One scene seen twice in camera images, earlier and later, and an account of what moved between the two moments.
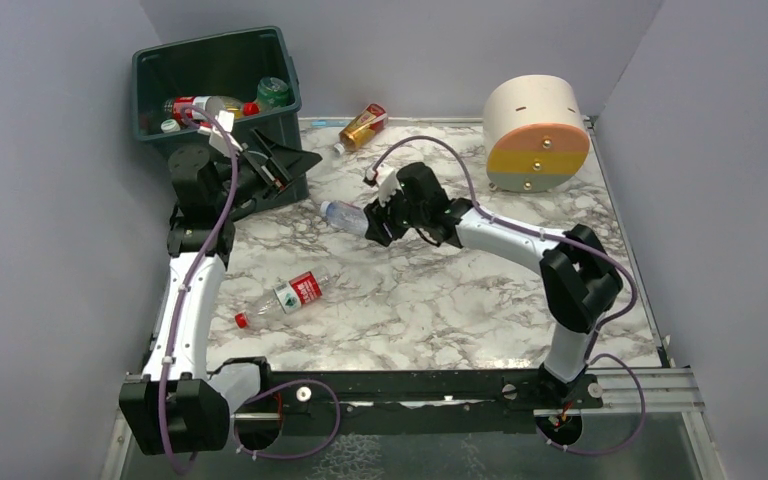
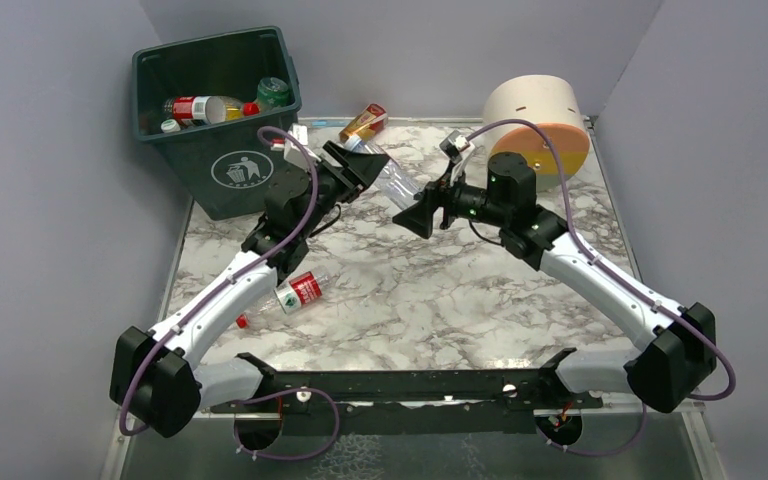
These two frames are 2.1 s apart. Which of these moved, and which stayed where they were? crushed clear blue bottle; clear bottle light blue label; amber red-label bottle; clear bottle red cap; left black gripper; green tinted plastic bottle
Moved: left black gripper; crushed clear blue bottle
Stayed: clear bottle light blue label; clear bottle red cap; green tinted plastic bottle; amber red-label bottle
